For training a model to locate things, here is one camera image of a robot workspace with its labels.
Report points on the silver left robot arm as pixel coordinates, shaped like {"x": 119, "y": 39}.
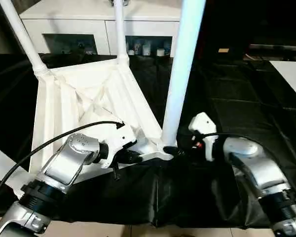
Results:
{"x": 69, "y": 160}

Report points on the white plastic table top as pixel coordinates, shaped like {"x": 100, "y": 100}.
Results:
{"x": 64, "y": 106}

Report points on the grey curtain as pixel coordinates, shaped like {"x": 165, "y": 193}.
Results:
{"x": 2, "y": 39}

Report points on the white plastic table leg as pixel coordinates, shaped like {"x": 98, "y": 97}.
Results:
{"x": 5, "y": 160}
{"x": 22, "y": 37}
{"x": 181, "y": 61}
{"x": 121, "y": 29}

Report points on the black mat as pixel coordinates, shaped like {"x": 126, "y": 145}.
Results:
{"x": 236, "y": 111}

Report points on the black speaker with yellow label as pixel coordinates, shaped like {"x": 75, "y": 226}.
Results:
{"x": 223, "y": 50}

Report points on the white cabinet with glass doors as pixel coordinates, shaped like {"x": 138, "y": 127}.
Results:
{"x": 71, "y": 24}

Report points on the brown low console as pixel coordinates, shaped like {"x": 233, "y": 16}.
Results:
{"x": 276, "y": 47}

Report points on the white side table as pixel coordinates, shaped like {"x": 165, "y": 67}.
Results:
{"x": 291, "y": 76}

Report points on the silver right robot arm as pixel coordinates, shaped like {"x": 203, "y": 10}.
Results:
{"x": 259, "y": 163}

